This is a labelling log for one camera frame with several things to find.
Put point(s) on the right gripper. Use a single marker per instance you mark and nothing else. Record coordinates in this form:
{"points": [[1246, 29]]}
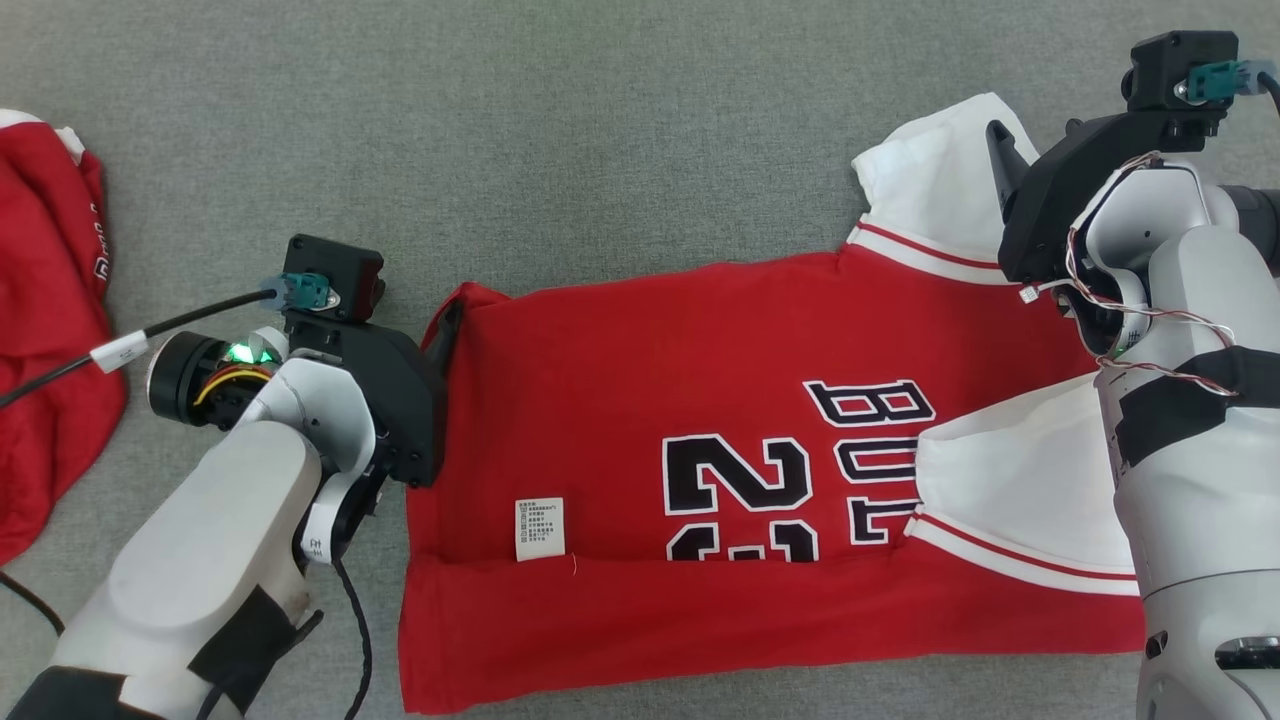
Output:
{"points": [[1050, 210]]}

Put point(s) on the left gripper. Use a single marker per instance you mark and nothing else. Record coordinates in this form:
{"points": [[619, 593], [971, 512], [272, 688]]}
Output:
{"points": [[400, 400]]}

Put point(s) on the red basketball jersey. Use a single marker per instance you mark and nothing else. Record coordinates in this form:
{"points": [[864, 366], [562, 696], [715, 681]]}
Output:
{"points": [[620, 380]]}

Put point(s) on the red shorts with white trim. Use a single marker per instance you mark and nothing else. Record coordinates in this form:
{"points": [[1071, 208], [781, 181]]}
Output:
{"points": [[50, 350]]}

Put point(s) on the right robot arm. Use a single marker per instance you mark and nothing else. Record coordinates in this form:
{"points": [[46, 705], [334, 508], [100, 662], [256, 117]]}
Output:
{"points": [[1190, 520]]}

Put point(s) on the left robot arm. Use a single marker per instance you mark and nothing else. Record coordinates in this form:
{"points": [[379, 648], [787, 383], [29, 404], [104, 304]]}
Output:
{"points": [[210, 540]]}

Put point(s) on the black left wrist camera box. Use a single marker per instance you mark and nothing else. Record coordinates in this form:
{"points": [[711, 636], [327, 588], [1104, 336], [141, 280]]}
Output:
{"points": [[340, 265]]}

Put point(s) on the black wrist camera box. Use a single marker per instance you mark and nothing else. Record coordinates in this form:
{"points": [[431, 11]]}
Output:
{"points": [[340, 265], [1165, 65]]}

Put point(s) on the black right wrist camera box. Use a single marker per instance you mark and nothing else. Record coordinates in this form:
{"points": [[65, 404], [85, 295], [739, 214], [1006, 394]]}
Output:
{"points": [[1165, 65]]}

